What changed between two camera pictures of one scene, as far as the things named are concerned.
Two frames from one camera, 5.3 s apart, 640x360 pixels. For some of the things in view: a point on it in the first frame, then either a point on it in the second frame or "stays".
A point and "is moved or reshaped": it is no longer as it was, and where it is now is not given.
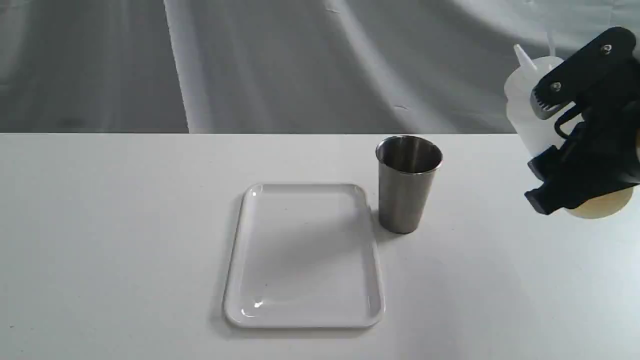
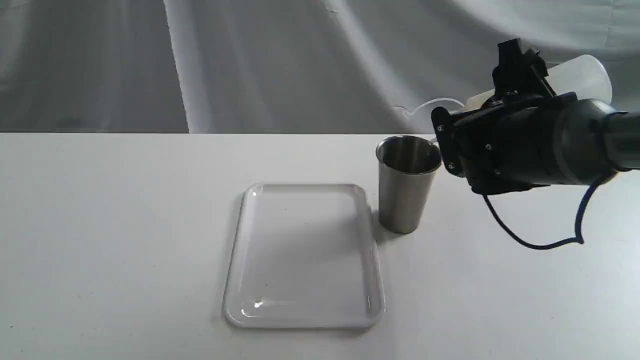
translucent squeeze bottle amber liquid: [535, 134] is moved or reshaped
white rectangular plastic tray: [303, 256] stays
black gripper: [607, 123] → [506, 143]
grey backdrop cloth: [276, 66] stays
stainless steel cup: [407, 167] stays
